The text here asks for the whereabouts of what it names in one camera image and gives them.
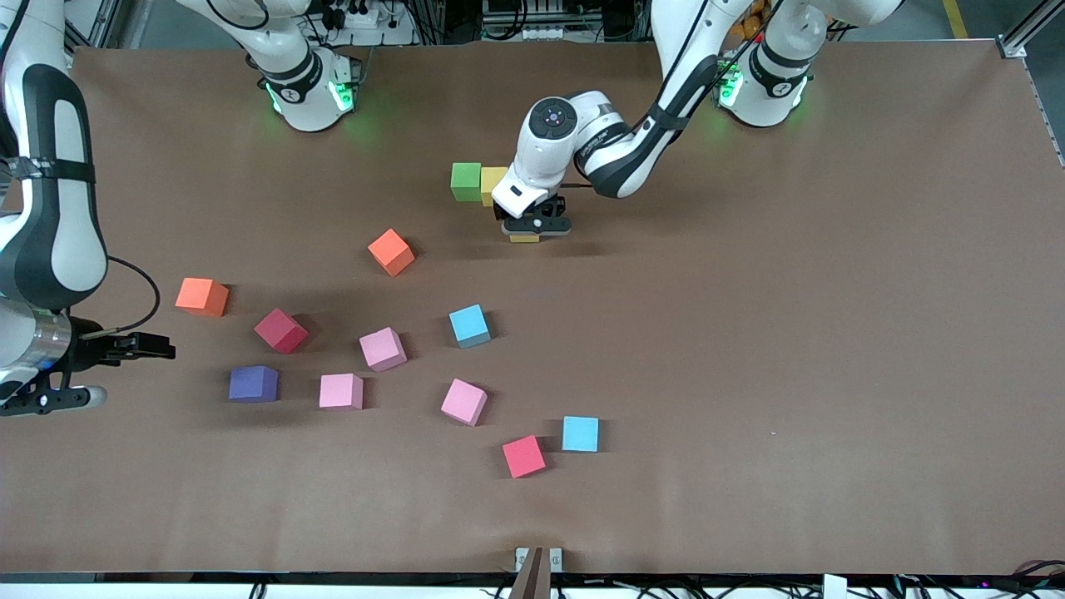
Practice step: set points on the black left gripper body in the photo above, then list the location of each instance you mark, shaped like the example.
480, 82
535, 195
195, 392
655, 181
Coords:
552, 205

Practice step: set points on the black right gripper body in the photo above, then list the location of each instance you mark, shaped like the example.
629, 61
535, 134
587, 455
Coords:
90, 349

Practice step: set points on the green foam cube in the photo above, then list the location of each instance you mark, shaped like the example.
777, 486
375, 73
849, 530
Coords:
466, 179

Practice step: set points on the teal blue foam cube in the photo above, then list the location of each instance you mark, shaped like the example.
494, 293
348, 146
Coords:
468, 324

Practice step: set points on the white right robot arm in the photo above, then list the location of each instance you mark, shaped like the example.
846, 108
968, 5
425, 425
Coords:
75, 241

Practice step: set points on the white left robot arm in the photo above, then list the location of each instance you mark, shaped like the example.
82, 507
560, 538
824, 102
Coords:
545, 158

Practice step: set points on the orange foam cube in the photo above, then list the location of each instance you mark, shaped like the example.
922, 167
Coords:
391, 251
200, 295

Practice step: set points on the purple foam cube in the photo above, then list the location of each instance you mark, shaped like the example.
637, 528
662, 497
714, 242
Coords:
252, 383

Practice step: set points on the crimson foam cube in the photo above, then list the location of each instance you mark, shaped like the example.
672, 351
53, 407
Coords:
279, 329

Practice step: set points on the metal equipment rack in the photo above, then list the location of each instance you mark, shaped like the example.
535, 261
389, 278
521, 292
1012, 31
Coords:
532, 33

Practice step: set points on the pink foam cube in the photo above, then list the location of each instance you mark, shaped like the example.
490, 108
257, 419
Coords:
463, 401
340, 390
382, 348

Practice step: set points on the light blue foam cube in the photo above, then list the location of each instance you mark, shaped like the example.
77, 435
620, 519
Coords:
580, 433

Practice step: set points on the red foam cube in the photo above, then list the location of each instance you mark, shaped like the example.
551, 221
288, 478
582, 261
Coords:
523, 456

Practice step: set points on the white power strip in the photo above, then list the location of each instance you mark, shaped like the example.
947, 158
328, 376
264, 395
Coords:
362, 21

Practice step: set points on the orange fruit net bag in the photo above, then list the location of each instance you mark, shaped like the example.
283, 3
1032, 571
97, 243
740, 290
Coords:
753, 21

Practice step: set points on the brown table cover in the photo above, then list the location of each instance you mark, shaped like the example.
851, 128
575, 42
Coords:
832, 416

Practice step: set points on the white paper tag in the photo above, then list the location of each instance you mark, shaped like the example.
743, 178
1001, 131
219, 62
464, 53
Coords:
834, 588

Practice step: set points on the aluminium frame profile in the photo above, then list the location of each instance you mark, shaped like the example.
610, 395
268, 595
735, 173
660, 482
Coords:
1019, 42
104, 35

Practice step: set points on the small metal bracket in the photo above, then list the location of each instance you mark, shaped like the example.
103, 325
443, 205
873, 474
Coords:
556, 559

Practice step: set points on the aluminium frame post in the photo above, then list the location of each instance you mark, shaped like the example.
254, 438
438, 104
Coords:
531, 578

